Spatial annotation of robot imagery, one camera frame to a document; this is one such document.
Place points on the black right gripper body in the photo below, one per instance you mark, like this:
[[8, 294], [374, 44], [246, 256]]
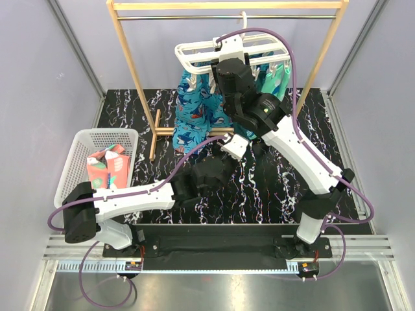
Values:
[[213, 63]]

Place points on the blue shark print shorts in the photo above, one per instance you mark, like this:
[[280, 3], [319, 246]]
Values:
[[197, 112]]

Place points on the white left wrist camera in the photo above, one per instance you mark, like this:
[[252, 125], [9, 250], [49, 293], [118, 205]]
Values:
[[234, 145]]

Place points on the white plastic clip hanger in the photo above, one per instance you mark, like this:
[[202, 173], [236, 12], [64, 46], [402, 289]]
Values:
[[263, 46]]

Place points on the mint green sock left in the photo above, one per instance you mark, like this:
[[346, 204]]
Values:
[[274, 84]]

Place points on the pink sock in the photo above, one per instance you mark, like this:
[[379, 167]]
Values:
[[97, 167], [117, 169]]

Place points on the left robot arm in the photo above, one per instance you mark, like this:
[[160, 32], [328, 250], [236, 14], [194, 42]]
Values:
[[89, 213]]

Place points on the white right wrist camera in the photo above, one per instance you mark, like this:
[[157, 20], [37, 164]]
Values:
[[229, 48]]

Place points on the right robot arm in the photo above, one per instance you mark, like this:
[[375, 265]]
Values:
[[321, 175]]

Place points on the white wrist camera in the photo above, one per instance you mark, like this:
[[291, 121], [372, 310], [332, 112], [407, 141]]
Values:
[[234, 145], [229, 48]]

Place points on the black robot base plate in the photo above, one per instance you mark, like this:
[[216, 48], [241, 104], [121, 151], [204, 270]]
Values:
[[223, 248]]

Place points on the white perforated plastic basket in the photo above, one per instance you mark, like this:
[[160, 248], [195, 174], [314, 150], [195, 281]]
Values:
[[85, 143]]

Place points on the wooden clothes rack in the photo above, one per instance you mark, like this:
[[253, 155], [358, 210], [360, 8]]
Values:
[[113, 8]]

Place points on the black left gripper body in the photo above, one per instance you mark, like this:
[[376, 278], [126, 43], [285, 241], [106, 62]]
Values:
[[229, 164]]

